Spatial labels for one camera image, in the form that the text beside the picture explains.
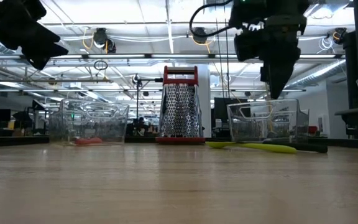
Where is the slim black-handled knife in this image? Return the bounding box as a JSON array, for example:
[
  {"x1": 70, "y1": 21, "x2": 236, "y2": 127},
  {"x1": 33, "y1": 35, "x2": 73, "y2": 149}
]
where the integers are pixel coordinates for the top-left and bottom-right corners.
[{"x1": 262, "y1": 138, "x2": 329, "y2": 154}]

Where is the thin black hanging cable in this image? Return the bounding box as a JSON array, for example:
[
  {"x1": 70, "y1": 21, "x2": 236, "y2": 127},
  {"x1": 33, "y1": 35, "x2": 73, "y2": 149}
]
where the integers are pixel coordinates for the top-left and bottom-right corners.
[{"x1": 214, "y1": 0, "x2": 223, "y2": 91}]

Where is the dark background desk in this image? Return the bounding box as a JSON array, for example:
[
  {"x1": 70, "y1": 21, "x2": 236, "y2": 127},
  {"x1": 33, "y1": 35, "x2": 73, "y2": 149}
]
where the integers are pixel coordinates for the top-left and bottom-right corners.
[{"x1": 335, "y1": 107, "x2": 358, "y2": 139}]

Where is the hanging black cable coil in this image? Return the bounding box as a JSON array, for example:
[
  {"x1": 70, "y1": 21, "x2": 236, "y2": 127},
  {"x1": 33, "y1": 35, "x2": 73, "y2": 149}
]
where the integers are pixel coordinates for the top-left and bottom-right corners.
[{"x1": 93, "y1": 60, "x2": 109, "y2": 72}]

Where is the right arm cable loop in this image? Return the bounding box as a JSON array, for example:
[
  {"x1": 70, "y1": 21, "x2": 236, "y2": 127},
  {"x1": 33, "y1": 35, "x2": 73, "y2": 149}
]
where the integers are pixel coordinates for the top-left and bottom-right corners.
[{"x1": 189, "y1": 0, "x2": 239, "y2": 39}]

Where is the black cable reel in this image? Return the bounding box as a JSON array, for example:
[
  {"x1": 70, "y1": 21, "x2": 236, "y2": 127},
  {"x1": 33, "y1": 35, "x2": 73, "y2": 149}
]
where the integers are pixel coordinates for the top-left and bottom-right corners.
[
  {"x1": 333, "y1": 27, "x2": 348, "y2": 45},
  {"x1": 92, "y1": 27, "x2": 117, "y2": 54},
  {"x1": 192, "y1": 27, "x2": 208, "y2": 45}
]

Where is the black background monitor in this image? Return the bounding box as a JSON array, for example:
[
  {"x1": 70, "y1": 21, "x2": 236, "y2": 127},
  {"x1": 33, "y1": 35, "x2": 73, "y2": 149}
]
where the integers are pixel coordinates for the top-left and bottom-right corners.
[{"x1": 213, "y1": 97, "x2": 250, "y2": 121}]

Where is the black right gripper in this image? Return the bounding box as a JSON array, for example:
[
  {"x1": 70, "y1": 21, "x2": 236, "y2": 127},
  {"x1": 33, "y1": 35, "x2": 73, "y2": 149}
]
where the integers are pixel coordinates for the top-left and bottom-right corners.
[{"x1": 228, "y1": 0, "x2": 310, "y2": 100}]

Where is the long light strip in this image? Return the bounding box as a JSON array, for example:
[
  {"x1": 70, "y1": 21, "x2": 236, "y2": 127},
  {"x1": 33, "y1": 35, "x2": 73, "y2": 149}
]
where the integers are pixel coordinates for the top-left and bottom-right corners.
[{"x1": 0, "y1": 53, "x2": 343, "y2": 60}]

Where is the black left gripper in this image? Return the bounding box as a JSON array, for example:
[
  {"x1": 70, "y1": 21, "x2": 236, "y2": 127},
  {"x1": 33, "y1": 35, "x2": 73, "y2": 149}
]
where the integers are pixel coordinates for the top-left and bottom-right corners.
[{"x1": 0, "y1": 0, "x2": 70, "y2": 71}]

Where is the red silicone spoon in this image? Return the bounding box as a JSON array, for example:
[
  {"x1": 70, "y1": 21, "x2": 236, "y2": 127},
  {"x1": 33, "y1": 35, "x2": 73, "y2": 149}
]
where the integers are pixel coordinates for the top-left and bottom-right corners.
[{"x1": 74, "y1": 136, "x2": 104, "y2": 146}]

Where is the person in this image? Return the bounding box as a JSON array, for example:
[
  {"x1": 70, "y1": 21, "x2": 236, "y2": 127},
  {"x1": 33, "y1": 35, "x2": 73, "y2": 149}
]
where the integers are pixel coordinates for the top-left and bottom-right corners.
[{"x1": 137, "y1": 116, "x2": 147, "y2": 136}]

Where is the black tripod stand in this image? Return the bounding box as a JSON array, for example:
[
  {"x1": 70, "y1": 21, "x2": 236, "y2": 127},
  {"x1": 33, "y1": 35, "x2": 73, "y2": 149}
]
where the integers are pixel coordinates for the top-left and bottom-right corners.
[{"x1": 131, "y1": 73, "x2": 164, "y2": 138}]

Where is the red steel box grater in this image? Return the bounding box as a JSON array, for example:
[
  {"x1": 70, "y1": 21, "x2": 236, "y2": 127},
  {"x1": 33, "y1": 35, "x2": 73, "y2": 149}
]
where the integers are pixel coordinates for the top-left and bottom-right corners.
[{"x1": 155, "y1": 65, "x2": 206, "y2": 144}]

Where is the lime green silicone spoon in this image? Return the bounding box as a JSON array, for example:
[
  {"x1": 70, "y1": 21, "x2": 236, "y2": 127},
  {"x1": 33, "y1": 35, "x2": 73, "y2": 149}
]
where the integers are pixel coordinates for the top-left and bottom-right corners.
[{"x1": 205, "y1": 141, "x2": 298, "y2": 154}]

